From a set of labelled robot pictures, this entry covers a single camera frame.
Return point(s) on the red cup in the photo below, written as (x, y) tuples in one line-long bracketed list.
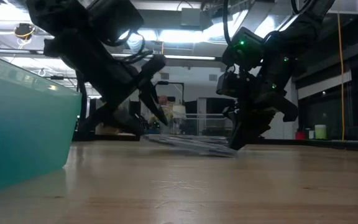
[(300, 135)]

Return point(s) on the pale green cylinder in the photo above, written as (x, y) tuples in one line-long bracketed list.
[(320, 132)]

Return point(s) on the clear plastic bin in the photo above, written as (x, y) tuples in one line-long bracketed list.
[(210, 124)]

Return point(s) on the clear jewel case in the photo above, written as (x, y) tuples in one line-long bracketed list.
[(197, 146)]

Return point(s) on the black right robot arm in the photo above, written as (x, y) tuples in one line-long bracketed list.
[(303, 28)]

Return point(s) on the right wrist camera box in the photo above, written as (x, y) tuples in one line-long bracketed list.
[(228, 84)]

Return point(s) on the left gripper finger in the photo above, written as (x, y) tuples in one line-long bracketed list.
[(120, 118), (152, 99)]

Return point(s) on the ceiling light tube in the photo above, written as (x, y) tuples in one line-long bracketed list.
[(191, 57)]

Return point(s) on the teal translucent plastic bin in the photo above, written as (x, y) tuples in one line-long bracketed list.
[(20, 130)]

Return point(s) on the small white cup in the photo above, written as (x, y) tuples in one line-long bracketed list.
[(311, 134)]

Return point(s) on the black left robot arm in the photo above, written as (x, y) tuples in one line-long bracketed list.
[(73, 15)]

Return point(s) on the grey ceiling box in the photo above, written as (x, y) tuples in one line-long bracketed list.
[(190, 17)]

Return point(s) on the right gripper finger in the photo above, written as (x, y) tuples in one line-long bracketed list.
[(241, 133), (261, 124)]

